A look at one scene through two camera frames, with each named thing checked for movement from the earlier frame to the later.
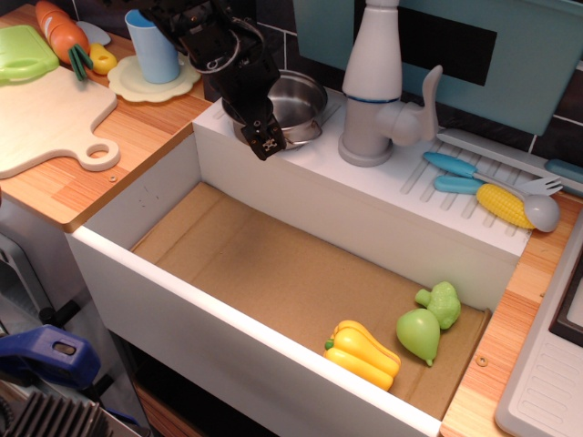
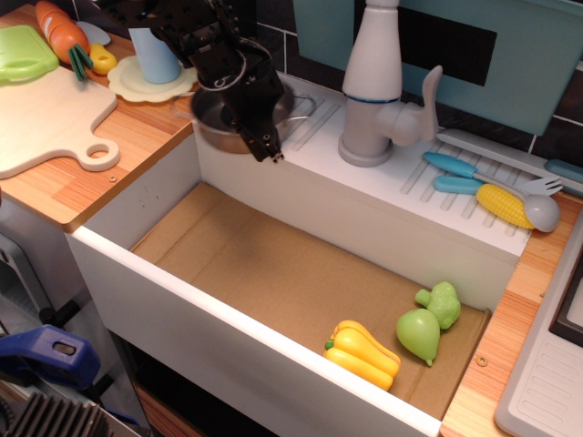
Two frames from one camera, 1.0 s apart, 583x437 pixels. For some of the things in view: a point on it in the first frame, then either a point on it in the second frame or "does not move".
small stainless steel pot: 299,101 to 215,127
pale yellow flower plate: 127,80 does not move
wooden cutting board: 52,114 does not move
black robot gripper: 235,61 does not move
